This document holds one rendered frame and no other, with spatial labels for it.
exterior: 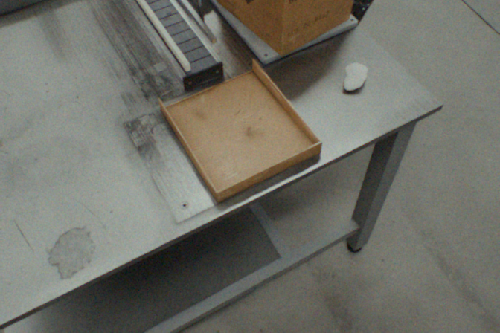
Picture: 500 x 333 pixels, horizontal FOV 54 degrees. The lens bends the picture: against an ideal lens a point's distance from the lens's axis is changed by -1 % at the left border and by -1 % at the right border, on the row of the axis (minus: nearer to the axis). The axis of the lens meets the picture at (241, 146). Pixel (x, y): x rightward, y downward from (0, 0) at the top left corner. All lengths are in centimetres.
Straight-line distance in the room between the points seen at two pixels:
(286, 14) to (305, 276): 102
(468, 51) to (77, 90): 201
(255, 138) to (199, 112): 16
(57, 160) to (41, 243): 20
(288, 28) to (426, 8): 179
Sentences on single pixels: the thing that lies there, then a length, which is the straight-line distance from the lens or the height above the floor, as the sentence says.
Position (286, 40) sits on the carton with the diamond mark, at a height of 90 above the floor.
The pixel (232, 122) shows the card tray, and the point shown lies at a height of 83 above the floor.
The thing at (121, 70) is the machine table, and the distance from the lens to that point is 133.
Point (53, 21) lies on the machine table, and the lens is 154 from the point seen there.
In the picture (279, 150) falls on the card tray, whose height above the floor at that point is 83.
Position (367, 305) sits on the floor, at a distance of 187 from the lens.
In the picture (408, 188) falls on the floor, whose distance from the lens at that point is 212.
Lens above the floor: 173
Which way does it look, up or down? 53 degrees down
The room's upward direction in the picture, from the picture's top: 3 degrees counter-clockwise
